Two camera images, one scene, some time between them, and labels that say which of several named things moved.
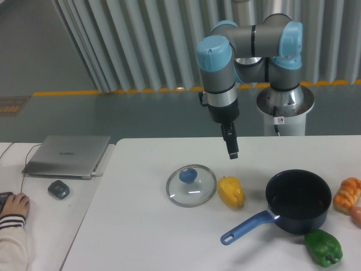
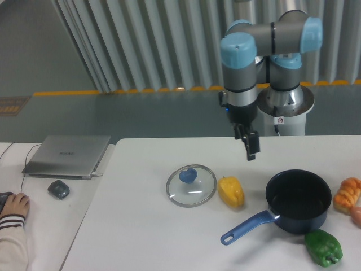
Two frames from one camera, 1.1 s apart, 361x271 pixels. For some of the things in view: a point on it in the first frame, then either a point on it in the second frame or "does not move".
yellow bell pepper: (231, 189) does not move
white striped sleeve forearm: (13, 243) does not move
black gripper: (225, 116) to (243, 115)
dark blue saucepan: (299, 198) does not move
